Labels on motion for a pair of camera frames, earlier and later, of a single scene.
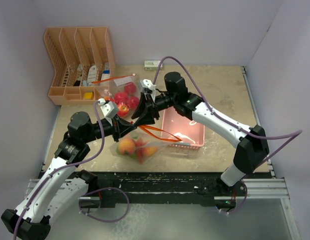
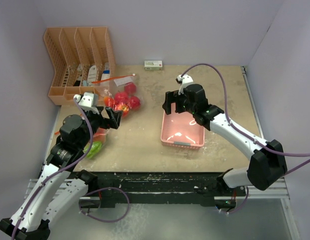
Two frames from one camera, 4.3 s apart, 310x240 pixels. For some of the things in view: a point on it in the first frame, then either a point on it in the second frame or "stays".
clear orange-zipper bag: [140, 143] to [98, 141]
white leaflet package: [92, 75] stays
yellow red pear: [108, 98] stays
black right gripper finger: [140, 106] to [171, 97]
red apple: [130, 88] stays
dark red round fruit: [121, 97] stays
